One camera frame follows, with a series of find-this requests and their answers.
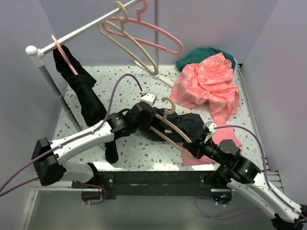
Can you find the pink patterned shorts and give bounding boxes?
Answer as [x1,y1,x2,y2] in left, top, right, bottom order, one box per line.
[170,52,239,123]

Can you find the plain pink folded shorts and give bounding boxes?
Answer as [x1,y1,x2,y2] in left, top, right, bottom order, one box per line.
[180,121,242,166]

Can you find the dark navy shorts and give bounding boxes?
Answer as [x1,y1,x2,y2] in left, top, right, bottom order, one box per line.
[151,112,205,143]

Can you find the teal green garment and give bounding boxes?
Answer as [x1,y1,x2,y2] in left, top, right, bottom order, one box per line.
[176,47,236,72]

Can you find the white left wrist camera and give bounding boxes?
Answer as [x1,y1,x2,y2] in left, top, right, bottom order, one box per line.
[140,93,157,107]

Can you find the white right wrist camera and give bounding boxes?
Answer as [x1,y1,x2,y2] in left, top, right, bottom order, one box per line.
[202,121,217,135]

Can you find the pink hanger holding pants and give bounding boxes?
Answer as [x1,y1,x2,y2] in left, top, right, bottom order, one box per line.
[51,35,78,75]

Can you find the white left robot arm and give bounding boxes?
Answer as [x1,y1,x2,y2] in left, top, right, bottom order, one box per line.
[31,101,154,188]

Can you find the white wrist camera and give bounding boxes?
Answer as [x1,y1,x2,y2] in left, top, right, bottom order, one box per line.
[140,93,157,107]
[202,121,217,135]

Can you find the white metal clothes rack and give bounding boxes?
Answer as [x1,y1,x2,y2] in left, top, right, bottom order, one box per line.
[25,0,178,154]

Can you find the beige hanger rear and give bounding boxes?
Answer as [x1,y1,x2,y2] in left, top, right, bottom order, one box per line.
[97,1,159,76]

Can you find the aluminium frame rail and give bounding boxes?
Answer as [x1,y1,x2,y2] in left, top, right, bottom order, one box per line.
[22,65,275,230]

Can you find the black pants on hanger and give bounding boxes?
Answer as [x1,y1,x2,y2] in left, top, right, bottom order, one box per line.
[52,46,119,164]

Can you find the beige hanger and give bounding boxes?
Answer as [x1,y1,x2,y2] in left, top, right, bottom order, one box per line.
[97,1,159,76]
[150,97,197,161]

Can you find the beige hanger front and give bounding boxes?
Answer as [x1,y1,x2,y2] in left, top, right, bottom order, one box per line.
[150,97,197,161]

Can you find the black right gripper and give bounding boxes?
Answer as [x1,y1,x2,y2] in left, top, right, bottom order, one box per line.
[182,132,229,167]

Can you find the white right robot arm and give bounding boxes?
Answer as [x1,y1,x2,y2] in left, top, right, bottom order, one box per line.
[183,138,307,230]

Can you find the pink empty hanger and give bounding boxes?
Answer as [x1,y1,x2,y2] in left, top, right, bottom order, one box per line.
[102,0,184,56]

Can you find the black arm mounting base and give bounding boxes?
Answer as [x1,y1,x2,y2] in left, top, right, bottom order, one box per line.
[72,171,233,204]

